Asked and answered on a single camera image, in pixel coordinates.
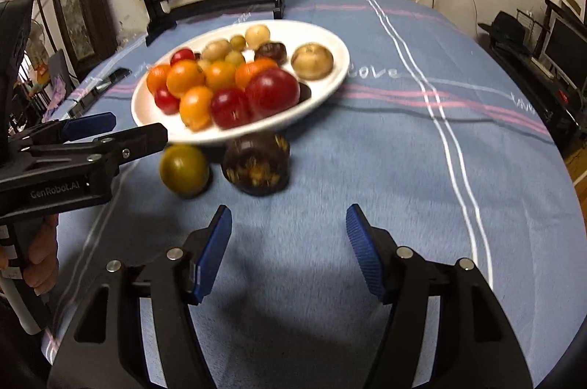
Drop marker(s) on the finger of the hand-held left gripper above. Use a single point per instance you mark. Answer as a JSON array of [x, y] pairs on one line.
[[137, 139], [89, 123]]

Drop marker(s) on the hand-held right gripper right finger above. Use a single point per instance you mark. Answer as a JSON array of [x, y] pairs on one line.
[[367, 251]]

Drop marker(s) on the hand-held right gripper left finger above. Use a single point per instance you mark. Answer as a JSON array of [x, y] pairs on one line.
[[213, 251]]

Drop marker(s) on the red cherry tomato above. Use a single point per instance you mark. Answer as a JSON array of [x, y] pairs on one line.
[[182, 55], [166, 99]]

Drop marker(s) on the green-yellow orange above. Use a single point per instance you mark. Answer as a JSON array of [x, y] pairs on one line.
[[184, 168]]

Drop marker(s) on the dimpled orange mandarin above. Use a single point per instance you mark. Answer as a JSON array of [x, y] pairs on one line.
[[158, 78]]

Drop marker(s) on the small smooth orange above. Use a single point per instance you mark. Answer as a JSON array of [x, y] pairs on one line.
[[185, 77], [196, 107], [220, 75]]

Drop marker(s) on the dark purple passion fruit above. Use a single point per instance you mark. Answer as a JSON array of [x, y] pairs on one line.
[[256, 168]]

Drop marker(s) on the red plum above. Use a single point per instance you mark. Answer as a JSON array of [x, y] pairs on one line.
[[229, 108], [272, 91]]

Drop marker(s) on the yellow passion fruit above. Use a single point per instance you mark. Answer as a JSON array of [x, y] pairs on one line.
[[217, 49], [257, 35]]

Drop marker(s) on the small yellow longan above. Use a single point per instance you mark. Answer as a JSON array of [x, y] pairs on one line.
[[235, 58], [237, 41]]

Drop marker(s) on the large orange mandarin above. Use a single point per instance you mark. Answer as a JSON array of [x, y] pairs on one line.
[[250, 71]]

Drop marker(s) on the white oval plate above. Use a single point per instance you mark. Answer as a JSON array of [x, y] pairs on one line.
[[275, 127]]

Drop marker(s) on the dark purple plum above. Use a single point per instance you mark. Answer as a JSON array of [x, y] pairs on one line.
[[305, 92], [270, 52]]

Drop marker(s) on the person's left hand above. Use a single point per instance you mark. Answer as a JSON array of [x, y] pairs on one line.
[[43, 251]]

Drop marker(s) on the black smartphone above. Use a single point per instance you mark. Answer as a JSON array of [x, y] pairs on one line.
[[117, 75]]

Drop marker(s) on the blue striped tablecloth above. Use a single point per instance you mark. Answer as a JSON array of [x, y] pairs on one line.
[[367, 150]]

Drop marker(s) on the black low cabinet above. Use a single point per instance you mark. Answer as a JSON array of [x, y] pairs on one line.
[[527, 81]]

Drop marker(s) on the black hat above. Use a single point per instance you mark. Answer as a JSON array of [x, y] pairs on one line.
[[506, 26]]

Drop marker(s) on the black computer monitor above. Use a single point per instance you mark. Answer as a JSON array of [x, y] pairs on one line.
[[566, 45]]

